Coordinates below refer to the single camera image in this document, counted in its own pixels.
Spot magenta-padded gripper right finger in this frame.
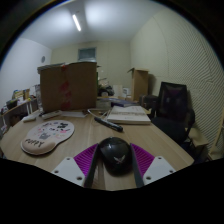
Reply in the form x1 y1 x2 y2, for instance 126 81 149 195
129 142 177 189

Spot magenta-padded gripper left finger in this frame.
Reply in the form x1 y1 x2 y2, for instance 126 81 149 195
50 143 101 189

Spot black computer mouse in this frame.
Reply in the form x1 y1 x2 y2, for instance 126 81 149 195
98 136 134 176

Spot blue book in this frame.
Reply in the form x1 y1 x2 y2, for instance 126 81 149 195
99 96 138 108

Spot small white remote control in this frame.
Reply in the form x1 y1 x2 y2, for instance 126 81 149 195
22 114 38 123

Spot ceiling tube light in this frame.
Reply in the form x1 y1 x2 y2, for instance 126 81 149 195
72 13 82 33

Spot pink printed mouse pad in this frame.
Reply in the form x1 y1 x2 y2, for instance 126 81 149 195
20 119 76 156

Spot white paper sheet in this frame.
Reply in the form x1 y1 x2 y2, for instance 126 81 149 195
61 110 88 118

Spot tall open cardboard box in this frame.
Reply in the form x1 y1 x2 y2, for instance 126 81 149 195
127 67 150 102

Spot small wall window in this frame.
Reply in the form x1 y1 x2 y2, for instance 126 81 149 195
77 47 98 63

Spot cluttered shelf unit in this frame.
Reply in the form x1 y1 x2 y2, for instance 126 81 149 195
0 87 41 134

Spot large brown cardboard box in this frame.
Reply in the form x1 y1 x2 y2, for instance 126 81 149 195
37 61 99 114

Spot black office chair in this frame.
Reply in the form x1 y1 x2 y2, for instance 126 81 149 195
139 81 196 146

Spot white open book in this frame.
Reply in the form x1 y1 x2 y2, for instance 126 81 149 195
106 105 152 126

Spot black marker pen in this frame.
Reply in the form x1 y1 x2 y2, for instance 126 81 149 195
93 116 124 132

